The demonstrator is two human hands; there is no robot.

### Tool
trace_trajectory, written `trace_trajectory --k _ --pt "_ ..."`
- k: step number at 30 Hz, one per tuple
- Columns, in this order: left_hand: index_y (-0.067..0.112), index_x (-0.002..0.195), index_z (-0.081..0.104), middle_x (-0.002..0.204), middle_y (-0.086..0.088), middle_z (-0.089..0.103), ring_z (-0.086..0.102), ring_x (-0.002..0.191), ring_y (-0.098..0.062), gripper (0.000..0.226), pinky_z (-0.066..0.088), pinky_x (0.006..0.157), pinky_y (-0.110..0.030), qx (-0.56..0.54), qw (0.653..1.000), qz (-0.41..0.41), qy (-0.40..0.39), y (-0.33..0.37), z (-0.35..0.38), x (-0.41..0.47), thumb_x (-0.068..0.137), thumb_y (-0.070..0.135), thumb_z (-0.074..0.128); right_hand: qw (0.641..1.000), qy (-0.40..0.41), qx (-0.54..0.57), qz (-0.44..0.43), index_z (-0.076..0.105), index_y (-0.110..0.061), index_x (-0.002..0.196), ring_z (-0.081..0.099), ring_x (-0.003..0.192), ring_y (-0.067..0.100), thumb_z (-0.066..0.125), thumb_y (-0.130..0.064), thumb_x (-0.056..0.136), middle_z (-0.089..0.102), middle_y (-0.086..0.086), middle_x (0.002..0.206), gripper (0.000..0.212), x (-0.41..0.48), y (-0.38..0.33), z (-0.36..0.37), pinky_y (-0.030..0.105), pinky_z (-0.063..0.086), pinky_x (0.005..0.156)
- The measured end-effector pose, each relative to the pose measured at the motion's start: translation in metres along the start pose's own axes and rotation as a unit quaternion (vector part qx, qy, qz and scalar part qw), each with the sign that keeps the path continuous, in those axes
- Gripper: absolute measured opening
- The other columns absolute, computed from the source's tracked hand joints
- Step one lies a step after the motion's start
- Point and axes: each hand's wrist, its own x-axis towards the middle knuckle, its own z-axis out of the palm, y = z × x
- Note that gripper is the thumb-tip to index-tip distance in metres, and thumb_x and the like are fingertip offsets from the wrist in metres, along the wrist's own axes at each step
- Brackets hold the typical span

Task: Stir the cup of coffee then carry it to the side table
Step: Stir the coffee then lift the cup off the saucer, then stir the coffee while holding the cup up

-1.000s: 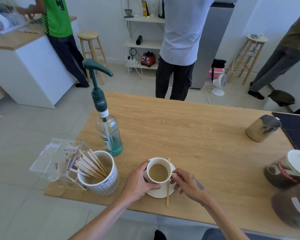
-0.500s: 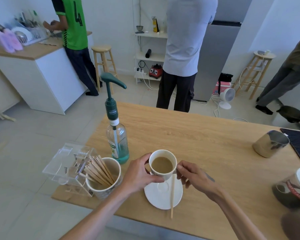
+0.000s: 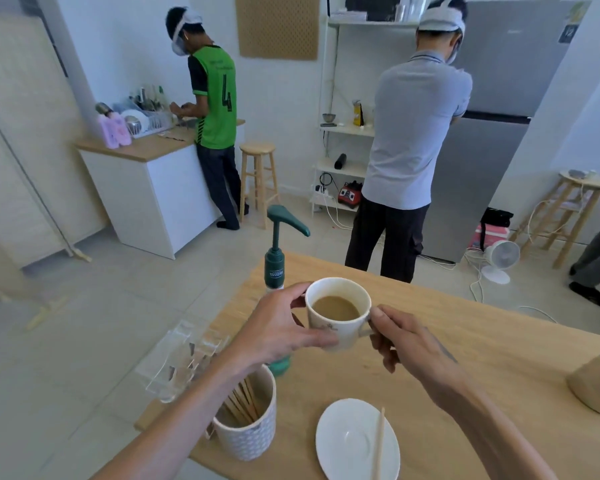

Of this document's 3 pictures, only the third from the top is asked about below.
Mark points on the white cabinet with wooden top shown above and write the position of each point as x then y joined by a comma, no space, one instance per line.
150,194

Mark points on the silver refrigerator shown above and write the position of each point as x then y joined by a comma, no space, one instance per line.
510,69

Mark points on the milky coffee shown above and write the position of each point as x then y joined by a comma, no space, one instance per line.
336,308

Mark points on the red blender base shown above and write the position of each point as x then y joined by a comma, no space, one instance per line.
351,194

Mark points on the person's left middle finger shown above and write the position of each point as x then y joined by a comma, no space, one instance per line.
298,319

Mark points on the white coffee cup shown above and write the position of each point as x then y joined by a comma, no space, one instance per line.
337,332

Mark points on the bundle of wooden stirrers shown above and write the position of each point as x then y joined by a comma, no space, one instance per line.
242,402

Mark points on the white folding screen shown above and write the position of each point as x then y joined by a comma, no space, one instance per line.
25,159

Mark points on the pink box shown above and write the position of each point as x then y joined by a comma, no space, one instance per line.
485,239

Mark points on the black bag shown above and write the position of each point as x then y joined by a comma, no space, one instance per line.
497,218

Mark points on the green syrup pump bottle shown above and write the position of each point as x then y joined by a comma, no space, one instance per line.
275,267

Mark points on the person's right forearm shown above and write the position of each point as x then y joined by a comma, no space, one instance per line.
490,434

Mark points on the small grey bowl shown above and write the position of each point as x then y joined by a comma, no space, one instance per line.
329,117

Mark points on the pink bottle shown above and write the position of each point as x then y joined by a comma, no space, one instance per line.
114,130

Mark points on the person's left forearm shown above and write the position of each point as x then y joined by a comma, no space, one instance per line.
180,424

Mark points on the person's right thumb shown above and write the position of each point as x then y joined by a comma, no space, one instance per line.
387,314

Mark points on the small white fan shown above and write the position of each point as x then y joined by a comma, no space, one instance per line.
500,257

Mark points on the white power strip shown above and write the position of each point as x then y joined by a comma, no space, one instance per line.
322,197

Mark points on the white shelf unit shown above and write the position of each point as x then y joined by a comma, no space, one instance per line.
342,129

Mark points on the wooden bar stool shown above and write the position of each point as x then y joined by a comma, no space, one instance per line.
258,169
570,209

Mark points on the dish rack with dishes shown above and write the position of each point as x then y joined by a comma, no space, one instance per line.
142,119

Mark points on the yellow packet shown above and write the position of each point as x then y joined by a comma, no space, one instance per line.
357,113

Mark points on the clear acrylic holder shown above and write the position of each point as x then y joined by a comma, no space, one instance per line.
175,359

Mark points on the brown pegboard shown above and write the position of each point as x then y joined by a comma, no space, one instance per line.
277,24

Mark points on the black cylinder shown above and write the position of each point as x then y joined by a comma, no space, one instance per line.
340,161

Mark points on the single wooden stir stick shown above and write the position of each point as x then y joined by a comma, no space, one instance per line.
379,444

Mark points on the person's left hand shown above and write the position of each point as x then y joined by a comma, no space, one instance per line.
270,329

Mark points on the white patterned stick holder cup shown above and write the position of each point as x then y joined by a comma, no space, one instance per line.
247,437

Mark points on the brown paper bag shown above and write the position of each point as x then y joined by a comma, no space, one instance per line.
592,384

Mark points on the person's right hand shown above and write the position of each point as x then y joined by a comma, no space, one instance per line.
415,347

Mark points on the person's left thumb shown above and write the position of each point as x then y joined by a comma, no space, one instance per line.
316,338

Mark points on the white saucer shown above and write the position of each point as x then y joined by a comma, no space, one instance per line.
347,442

